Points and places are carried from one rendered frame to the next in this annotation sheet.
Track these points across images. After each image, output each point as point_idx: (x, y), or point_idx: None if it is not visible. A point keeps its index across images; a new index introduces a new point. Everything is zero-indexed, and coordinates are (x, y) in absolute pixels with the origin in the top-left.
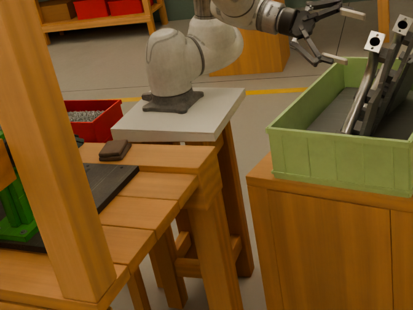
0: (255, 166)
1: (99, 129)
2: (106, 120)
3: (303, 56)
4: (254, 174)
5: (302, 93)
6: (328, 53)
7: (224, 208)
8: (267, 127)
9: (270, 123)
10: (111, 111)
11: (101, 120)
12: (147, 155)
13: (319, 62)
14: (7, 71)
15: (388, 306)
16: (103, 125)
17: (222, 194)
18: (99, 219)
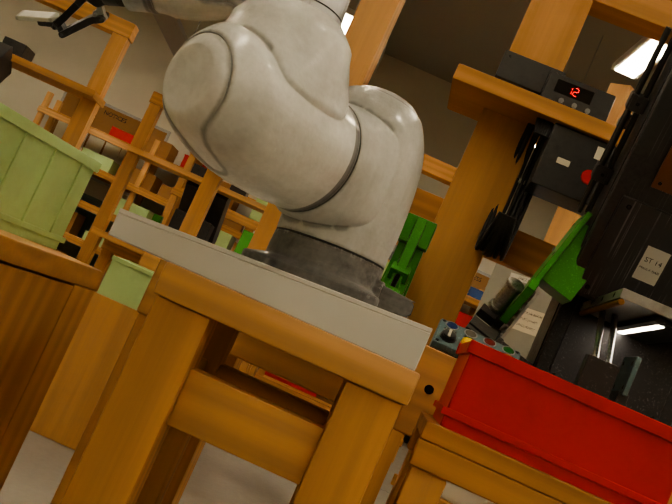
0: (84, 264)
1: (453, 371)
2: (458, 364)
3: (80, 29)
4: (87, 264)
5: (16, 112)
6: (50, 12)
7: (121, 352)
8: (98, 162)
9: (92, 158)
10: (463, 351)
11: (459, 352)
12: None
13: (57, 29)
14: None
15: None
16: (455, 369)
17: (134, 323)
18: (260, 219)
